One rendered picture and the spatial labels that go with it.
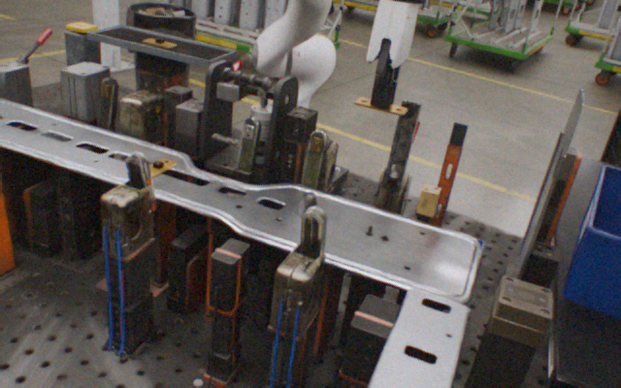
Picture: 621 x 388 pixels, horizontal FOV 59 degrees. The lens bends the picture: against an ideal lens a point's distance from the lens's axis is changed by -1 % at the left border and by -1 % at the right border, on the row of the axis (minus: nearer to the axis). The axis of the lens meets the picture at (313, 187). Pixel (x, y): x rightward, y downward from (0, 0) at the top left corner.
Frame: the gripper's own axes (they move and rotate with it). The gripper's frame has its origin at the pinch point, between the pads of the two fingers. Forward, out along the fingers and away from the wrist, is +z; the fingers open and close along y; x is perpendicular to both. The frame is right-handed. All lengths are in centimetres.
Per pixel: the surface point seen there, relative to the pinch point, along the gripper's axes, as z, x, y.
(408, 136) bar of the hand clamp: 12.3, 3.0, -16.0
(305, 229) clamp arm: 18.8, -4.6, 16.9
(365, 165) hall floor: 128, -55, -248
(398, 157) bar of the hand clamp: 17.0, 2.1, -15.5
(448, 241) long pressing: 27.1, 16.1, -7.0
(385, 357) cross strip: 27.0, 13.1, 28.6
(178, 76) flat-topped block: 19, -62, -35
